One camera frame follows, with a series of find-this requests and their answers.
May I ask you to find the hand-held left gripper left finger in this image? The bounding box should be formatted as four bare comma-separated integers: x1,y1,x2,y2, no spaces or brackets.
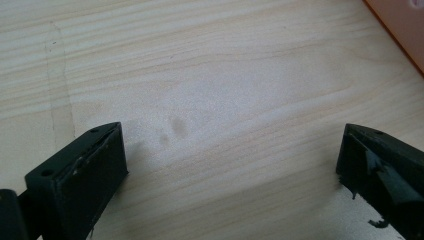
24,121,130,240

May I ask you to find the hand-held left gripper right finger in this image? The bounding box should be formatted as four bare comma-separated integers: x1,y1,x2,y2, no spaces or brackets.
335,123,424,240

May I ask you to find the orange box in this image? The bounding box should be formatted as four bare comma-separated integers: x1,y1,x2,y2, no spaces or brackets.
362,0,424,80

